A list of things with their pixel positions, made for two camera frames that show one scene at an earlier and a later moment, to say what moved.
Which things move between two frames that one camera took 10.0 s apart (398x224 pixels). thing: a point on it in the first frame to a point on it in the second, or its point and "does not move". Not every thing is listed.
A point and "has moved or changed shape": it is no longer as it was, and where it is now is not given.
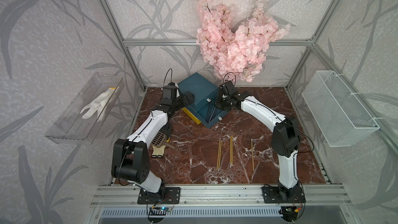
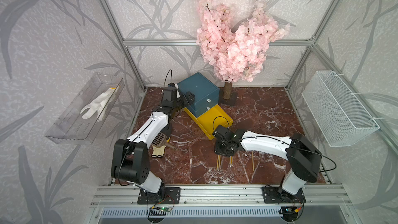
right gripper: [216, 103] to [216, 143]
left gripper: [190, 100] does not move
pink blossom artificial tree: [239, 51] does not move
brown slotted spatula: [160, 140] does not move
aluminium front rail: [316, 195] does not move
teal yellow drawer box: [202, 109] has moved or changed shape
